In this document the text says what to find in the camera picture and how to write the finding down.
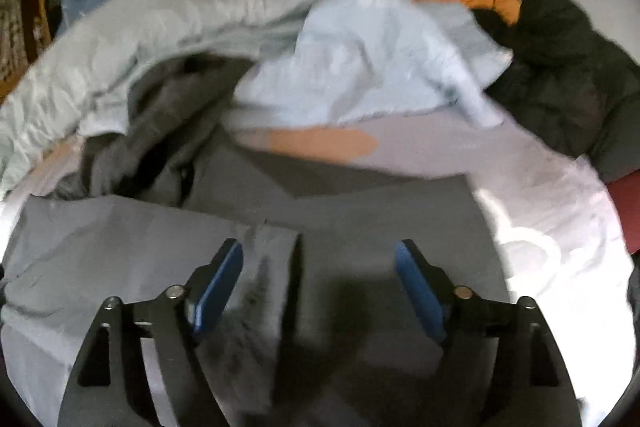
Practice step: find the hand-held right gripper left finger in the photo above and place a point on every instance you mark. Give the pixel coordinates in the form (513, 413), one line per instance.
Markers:
(220, 287)

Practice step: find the light blue duvet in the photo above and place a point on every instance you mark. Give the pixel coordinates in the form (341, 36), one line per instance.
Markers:
(175, 17)

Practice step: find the grey jacket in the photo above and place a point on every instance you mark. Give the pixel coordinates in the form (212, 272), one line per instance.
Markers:
(350, 217)

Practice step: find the black puffer jacket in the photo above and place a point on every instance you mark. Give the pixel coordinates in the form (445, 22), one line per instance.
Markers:
(565, 72)

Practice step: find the dark red cloth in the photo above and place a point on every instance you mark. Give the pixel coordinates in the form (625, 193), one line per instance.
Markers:
(627, 212)

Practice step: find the checked patterned curtain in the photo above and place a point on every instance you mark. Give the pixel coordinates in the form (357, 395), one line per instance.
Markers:
(12, 32)

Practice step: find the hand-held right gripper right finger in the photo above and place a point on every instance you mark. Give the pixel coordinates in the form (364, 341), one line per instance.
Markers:
(420, 292)

